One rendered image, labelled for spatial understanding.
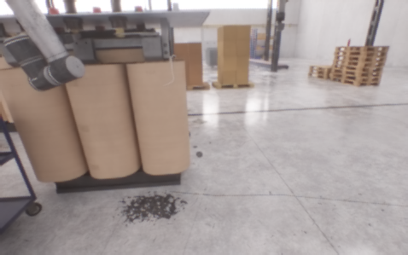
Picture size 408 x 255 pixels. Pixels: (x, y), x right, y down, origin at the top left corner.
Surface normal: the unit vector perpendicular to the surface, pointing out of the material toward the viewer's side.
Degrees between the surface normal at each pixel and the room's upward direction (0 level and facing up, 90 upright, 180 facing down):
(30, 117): 90
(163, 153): 90
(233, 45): 90
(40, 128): 90
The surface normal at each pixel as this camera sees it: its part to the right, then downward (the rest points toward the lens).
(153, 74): 0.09, 0.36
